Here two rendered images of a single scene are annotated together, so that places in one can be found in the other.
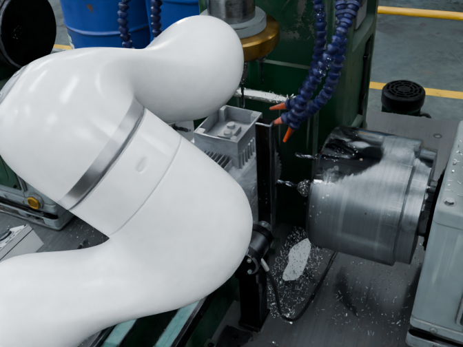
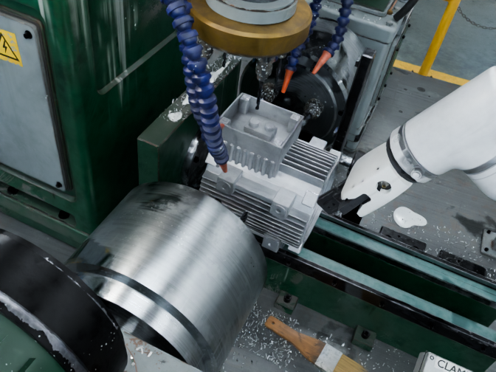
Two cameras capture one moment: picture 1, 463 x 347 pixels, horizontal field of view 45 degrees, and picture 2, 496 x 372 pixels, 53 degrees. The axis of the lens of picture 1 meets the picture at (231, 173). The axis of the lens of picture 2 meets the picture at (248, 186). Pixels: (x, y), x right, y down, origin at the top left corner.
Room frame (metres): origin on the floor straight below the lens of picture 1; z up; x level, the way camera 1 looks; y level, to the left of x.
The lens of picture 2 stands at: (1.10, 0.66, 1.66)
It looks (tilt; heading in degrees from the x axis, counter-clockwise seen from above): 45 degrees down; 260
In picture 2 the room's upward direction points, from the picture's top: 10 degrees clockwise
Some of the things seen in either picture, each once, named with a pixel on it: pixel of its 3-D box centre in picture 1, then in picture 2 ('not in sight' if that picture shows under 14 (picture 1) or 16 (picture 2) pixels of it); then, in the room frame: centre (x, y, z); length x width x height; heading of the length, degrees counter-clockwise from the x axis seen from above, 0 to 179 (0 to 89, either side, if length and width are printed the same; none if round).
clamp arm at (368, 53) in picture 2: (265, 180); (350, 114); (0.80, -0.06, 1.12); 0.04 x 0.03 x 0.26; 152
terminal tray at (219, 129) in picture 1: (229, 136); (257, 135); (0.97, 0.00, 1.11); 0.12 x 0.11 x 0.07; 151
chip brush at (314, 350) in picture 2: not in sight; (314, 350); (0.84, 0.24, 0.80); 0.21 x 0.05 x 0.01; 144
